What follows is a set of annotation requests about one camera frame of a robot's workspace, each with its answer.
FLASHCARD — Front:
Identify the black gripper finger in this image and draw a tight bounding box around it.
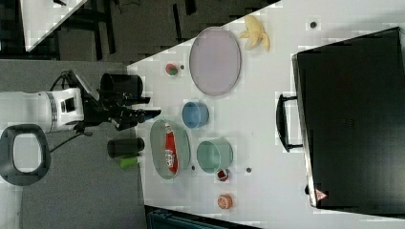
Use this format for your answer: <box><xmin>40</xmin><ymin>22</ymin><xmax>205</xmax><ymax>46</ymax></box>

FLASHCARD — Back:
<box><xmin>139</xmin><ymin>110</ymin><xmax>161</xmax><ymax>122</ymax></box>
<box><xmin>128</xmin><ymin>97</ymin><xmax>151</xmax><ymax>106</ymax></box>

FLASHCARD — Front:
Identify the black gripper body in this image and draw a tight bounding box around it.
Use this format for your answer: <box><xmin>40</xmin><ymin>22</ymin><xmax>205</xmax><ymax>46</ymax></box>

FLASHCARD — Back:
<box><xmin>75</xmin><ymin>91</ymin><xmax>143</xmax><ymax>131</ymax></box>

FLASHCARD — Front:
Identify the red plush ketchup bottle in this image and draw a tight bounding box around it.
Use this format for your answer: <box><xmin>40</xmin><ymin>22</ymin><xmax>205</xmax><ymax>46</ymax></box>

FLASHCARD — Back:
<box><xmin>164</xmin><ymin>124</ymin><xmax>179</xmax><ymax>174</ymax></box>

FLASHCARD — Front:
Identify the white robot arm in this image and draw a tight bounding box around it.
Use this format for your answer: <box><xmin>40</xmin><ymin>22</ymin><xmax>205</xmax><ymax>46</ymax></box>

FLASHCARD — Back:
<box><xmin>1</xmin><ymin>88</ymin><xmax>161</xmax><ymax>133</ymax></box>

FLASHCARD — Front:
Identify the grey-green oval strainer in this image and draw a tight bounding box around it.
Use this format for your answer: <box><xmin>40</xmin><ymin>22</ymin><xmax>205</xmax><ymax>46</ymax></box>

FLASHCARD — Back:
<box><xmin>150</xmin><ymin>119</ymin><xmax>190</xmax><ymax>179</ymax></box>

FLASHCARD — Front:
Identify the black cup upper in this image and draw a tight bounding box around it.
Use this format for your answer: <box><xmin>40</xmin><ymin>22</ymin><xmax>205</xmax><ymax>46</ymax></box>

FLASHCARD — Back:
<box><xmin>100</xmin><ymin>73</ymin><xmax>143</xmax><ymax>97</ymax></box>

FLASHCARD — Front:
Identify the black cup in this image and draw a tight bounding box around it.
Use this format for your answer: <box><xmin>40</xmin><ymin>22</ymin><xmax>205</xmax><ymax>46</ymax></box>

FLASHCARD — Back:
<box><xmin>107</xmin><ymin>137</ymin><xmax>145</xmax><ymax>158</ymax></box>
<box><xmin>100</xmin><ymin>73</ymin><xmax>143</xmax><ymax>97</ymax></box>

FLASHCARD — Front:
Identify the black cup lower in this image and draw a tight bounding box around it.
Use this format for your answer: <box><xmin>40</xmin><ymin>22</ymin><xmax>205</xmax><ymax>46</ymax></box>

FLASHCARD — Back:
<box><xmin>107</xmin><ymin>137</ymin><xmax>145</xmax><ymax>158</ymax></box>

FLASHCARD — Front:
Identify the strawberry toy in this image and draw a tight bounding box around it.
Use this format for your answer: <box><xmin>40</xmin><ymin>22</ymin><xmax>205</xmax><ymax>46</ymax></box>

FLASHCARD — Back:
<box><xmin>165</xmin><ymin>63</ymin><xmax>178</xmax><ymax>76</ymax></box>

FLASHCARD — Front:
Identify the blue bowl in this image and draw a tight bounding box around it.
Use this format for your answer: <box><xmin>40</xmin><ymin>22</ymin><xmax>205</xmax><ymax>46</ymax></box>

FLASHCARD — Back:
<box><xmin>181</xmin><ymin>102</ymin><xmax>209</xmax><ymax>129</ymax></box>

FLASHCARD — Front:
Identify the green cylinder toy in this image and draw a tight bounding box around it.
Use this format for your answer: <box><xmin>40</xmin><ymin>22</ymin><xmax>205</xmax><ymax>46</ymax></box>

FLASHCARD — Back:
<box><xmin>119</xmin><ymin>156</ymin><xmax>140</xmax><ymax>169</ymax></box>

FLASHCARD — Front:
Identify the green bowl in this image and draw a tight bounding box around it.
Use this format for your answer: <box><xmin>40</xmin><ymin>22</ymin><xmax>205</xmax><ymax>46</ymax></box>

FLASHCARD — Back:
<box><xmin>197</xmin><ymin>138</ymin><xmax>233</xmax><ymax>174</ymax></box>

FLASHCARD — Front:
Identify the lilac round plate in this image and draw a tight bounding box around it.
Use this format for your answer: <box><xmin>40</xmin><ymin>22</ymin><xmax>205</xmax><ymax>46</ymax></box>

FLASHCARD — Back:
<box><xmin>189</xmin><ymin>27</ymin><xmax>242</xmax><ymax>96</ymax></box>

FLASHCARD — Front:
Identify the red can toy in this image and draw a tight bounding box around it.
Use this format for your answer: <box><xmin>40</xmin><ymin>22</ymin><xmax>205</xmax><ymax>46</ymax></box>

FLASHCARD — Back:
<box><xmin>216</xmin><ymin>169</ymin><xmax>230</xmax><ymax>182</ymax></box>

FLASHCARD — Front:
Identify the orange round toy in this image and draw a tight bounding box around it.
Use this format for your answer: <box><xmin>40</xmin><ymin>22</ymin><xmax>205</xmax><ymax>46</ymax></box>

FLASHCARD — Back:
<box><xmin>217</xmin><ymin>194</ymin><xmax>233</xmax><ymax>209</ymax></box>

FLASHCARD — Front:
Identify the peeled banana toy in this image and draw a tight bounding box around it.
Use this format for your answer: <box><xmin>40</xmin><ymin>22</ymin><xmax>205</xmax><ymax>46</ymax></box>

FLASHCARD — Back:
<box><xmin>239</xmin><ymin>15</ymin><xmax>270</xmax><ymax>52</ymax></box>

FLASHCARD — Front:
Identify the black toaster oven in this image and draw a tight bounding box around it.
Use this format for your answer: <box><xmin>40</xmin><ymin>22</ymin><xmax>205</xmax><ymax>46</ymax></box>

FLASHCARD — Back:
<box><xmin>291</xmin><ymin>27</ymin><xmax>405</xmax><ymax>219</ymax></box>

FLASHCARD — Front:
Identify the black cable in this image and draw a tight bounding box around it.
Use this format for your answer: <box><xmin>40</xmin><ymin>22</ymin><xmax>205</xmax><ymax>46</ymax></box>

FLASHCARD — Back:
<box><xmin>49</xmin><ymin>70</ymin><xmax>94</xmax><ymax>154</ymax></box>

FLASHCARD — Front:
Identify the grey arm base ring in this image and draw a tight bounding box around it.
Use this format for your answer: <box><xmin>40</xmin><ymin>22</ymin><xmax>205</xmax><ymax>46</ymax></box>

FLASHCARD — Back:
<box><xmin>0</xmin><ymin>124</ymin><xmax>52</xmax><ymax>187</ymax></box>

